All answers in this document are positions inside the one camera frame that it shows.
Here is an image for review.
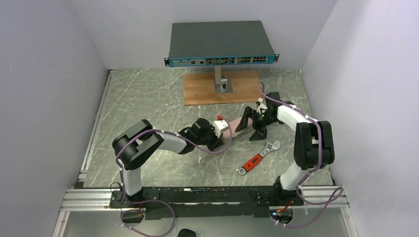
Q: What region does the wooden base board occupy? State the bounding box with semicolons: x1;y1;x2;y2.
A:
184;71;260;106

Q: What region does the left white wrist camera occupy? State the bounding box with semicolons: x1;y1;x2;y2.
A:
212;115;230;137

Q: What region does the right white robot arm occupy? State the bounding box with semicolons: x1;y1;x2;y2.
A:
235;92;335;193

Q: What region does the aluminium frame rail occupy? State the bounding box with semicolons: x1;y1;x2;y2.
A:
53;69;117;237

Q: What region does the grey network switch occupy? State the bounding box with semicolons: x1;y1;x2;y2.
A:
164;21;279;67

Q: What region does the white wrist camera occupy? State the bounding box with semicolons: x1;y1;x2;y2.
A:
212;115;230;137
256;98;267;114

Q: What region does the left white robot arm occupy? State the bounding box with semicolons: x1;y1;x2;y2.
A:
112;118;231;202

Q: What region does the red handled adjustable wrench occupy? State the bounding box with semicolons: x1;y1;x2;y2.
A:
238;140;281;175

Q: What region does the metal stand bracket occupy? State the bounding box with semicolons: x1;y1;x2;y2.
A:
214;65;233;94

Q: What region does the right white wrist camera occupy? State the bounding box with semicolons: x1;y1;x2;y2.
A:
256;98;267;114

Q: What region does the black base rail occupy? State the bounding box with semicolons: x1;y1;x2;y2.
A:
109;184;303;220

